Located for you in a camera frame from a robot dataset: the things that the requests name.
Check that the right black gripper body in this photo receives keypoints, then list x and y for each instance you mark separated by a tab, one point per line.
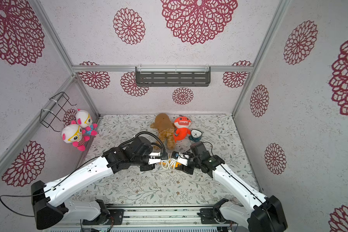
188	165

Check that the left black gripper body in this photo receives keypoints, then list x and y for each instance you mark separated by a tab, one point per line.
143	162

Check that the orange power strip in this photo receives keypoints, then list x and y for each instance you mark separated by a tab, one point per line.
170	164

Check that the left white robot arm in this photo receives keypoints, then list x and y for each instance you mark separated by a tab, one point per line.
52	203

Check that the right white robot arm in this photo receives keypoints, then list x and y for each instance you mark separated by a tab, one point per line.
257	212

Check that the teal alarm clock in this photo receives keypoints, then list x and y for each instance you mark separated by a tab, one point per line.
195	135

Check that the brown gingerbread plush toy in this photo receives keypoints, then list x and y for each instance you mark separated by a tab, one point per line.
166	130

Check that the red shark plush toy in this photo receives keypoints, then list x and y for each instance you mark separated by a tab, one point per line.
182	125

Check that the pink white plush doll rear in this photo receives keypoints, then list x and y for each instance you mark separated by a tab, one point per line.
84	120

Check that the pink white plush doll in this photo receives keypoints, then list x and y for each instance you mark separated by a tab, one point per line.
84	120
74	134

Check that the pink white plush doll front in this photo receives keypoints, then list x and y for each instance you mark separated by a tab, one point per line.
74	134

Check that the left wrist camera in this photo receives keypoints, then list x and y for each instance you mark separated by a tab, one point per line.
157	157

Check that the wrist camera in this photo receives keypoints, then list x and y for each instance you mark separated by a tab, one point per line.
157	157
180	158

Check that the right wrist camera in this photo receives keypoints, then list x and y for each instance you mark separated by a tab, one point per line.
180	158

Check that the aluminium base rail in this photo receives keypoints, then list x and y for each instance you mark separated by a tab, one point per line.
154	219

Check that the grey wall shelf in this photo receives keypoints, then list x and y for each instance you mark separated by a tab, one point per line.
173	77

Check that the black wire basket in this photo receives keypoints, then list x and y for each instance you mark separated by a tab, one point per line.
49	115

